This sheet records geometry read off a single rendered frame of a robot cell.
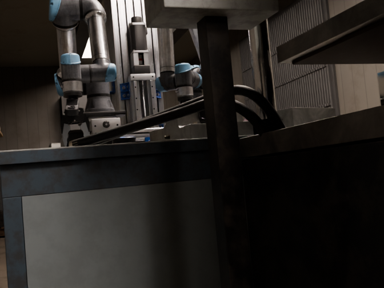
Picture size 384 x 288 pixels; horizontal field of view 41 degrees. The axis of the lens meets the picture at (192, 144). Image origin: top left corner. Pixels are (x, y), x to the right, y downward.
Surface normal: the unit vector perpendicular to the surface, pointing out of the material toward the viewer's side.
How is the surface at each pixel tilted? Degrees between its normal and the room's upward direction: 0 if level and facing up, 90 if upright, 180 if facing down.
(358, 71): 90
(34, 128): 90
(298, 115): 90
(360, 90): 90
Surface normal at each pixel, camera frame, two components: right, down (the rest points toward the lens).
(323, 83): -0.95, 0.07
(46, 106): 0.29, -0.09
